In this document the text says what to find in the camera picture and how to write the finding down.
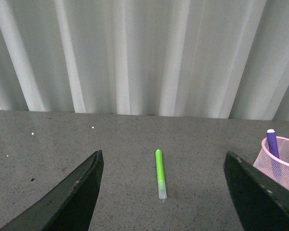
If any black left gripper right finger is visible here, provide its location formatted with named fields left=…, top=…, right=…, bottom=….
left=223, top=151, right=289, bottom=231

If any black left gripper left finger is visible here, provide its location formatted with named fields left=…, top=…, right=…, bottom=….
left=1, top=150, right=104, bottom=231

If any purple marker pen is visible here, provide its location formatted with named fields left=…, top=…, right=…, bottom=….
left=266, top=128, right=284, bottom=180

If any pink mesh pen cup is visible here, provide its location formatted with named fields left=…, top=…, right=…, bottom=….
left=253, top=136, right=289, bottom=191

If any green marker pen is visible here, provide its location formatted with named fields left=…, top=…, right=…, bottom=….
left=155, top=149, right=167, bottom=200

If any white curtain backdrop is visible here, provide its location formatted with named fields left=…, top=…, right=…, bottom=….
left=0, top=0, right=289, bottom=121

